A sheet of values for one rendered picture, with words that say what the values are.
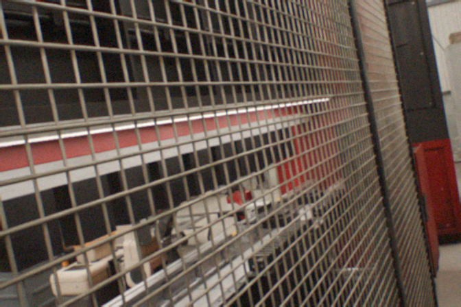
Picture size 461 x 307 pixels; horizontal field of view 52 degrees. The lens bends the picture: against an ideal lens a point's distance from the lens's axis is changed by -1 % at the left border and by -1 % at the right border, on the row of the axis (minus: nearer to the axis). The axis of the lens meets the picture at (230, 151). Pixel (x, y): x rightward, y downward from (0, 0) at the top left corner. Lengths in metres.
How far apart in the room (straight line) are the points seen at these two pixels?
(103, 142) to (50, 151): 0.20
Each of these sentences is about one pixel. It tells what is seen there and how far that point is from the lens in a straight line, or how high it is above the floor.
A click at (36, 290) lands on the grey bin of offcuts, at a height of 0.38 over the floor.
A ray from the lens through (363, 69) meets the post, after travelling 1.17.
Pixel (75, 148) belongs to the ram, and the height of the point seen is 1.43.
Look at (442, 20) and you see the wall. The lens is 9.37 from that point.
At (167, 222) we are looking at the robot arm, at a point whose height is 1.02.
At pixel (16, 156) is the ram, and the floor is 1.43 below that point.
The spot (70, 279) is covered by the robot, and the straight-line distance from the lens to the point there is 2.70.
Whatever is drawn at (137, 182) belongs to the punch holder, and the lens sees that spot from 1.51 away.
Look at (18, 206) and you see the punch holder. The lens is 1.19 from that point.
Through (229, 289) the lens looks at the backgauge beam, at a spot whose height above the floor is 0.98.
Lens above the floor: 1.41
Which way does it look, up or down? 3 degrees down
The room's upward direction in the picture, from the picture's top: 11 degrees counter-clockwise
